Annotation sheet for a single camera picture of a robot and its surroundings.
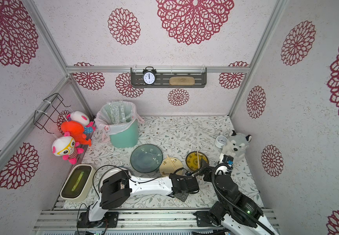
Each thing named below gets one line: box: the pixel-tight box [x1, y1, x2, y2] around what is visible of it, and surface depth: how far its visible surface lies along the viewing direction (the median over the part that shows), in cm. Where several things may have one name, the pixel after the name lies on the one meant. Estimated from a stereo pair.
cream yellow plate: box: [159, 157, 184, 177], surface depth 94 cm
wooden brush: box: [169, 76, 195, 86], surface depth 92 cm
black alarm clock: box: [142, 66, 157, 86], surface depth 92 cm
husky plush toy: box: [221, 130, 252, 164], surface depth 85 cm
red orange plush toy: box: [60, 120, 92, 147], surface depth 92 cm
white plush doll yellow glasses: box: [51, 131, 85, 165], surface depth 83 cm
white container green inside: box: [59, 164, 97, 203], surface depth 82 cm
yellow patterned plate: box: [185, 151, 209, 171], surface depth 97 cm
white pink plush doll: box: [66, 110, 96, 128], surface depth 96 cm
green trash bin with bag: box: [94, 100, 145, 148], surface depth 91 cm
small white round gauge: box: [214, 135, 228, 149], surface depth 103 cm
